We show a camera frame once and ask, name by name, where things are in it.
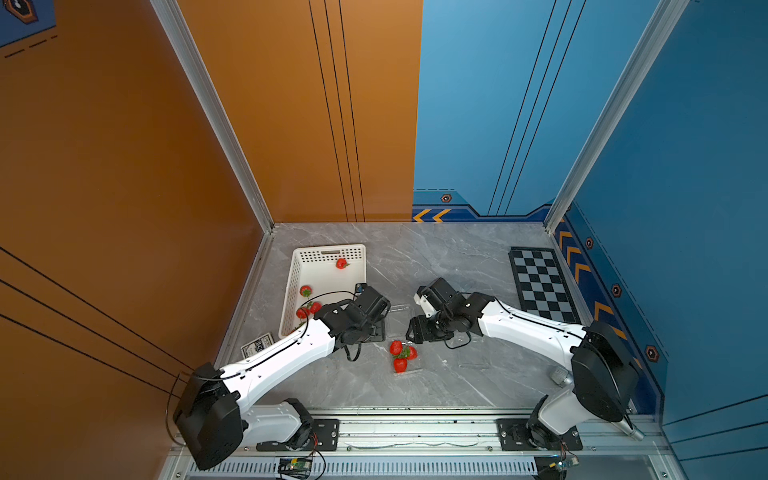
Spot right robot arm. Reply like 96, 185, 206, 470
406, 278, 644, 450

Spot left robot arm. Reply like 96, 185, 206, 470
172, 284, 391, 470

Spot green circuit board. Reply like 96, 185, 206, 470
277, 457, 313, 480
533, 456, 580, 480

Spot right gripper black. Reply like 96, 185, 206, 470
401, 310, 455, 343

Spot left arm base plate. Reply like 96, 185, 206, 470
256, 418, 340, 453

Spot black white chessboard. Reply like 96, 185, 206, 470
509, 247, 581, 324

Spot white perforated plastic basket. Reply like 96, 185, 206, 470
278, 244, 367, 338

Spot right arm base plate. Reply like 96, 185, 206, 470
496, 418, 583, 452

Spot silver microphone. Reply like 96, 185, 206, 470
548, 365, 646, 442

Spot green circuit board left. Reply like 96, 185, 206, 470
277, 457, 313, 480

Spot green circuit board right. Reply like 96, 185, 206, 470
533, 456, 580, 480

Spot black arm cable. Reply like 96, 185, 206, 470
165, 290, 361, 448

